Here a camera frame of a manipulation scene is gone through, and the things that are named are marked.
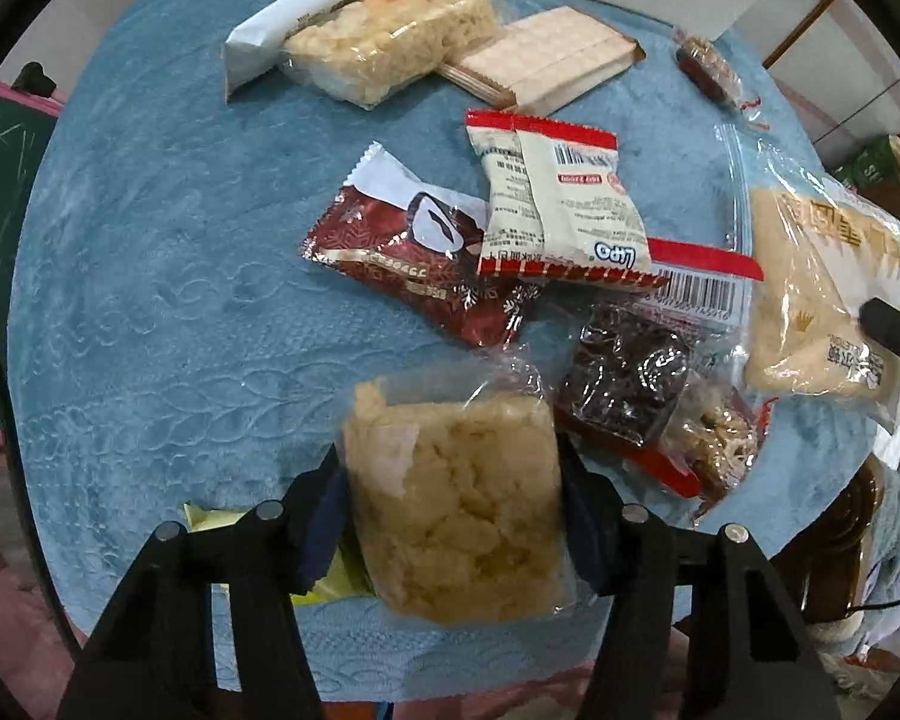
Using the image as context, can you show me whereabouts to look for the dried dates bag red label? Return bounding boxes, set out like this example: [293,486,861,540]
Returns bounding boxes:
[551,236,766,500]

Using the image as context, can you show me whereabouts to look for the white wardrobe with brown trim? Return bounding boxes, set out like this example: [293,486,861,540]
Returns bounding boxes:
[765,0,900,166]

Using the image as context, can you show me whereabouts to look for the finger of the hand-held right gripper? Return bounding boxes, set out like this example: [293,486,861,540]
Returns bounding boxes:
[859,296,900,387]

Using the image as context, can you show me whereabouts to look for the green chalkboard with pink frame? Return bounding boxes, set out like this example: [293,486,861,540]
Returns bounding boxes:
[0,82,65,421]

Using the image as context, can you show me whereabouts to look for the wafer biscuit clear packet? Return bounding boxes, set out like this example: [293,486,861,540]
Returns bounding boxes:
[435,6,646,115]

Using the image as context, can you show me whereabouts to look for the green printed box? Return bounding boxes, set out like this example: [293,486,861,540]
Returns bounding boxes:
[832,135,900,203]

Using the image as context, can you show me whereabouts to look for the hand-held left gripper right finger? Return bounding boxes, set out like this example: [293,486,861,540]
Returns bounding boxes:
[555,435,845,720]

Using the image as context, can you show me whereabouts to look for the black clip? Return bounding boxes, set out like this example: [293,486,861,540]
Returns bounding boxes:
[11,61,57,98]

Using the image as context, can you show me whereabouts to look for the cream bread clear packet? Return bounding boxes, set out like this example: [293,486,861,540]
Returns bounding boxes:
[716,120,900,436]

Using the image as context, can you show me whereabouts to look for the pink cloth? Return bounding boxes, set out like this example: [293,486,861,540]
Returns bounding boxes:
[0,532,91,720]

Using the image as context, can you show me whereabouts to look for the yellow green snack packet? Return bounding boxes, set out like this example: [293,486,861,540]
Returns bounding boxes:
[182,502,376,605]

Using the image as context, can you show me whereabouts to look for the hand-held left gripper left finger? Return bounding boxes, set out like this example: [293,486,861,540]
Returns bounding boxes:
[56,442,350,720]

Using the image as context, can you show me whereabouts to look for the brown wooden bedpost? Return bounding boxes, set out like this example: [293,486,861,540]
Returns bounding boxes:
[776,457,886,623]

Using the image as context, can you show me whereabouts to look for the blue embossed table cover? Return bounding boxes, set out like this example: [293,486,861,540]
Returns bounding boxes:
[4,0,882,706]

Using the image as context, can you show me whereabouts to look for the orange and white snack packet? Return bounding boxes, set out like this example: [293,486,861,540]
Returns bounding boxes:
[221,0,421,102]

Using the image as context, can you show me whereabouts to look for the dark red snack packet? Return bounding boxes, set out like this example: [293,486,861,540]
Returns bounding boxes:
[300,141,545,350]

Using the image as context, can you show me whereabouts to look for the puffed rice cake clear packet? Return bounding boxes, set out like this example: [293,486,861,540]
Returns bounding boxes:
[277,0,507,110]
[341,367,578,627]

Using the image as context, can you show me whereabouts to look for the white packet with red edges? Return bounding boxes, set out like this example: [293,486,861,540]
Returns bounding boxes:
[465,109,672,293]

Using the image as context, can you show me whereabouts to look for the walnut date candy clear wrapper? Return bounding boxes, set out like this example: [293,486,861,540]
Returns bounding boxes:
[660,379,777,526]
[671,26,770,121]

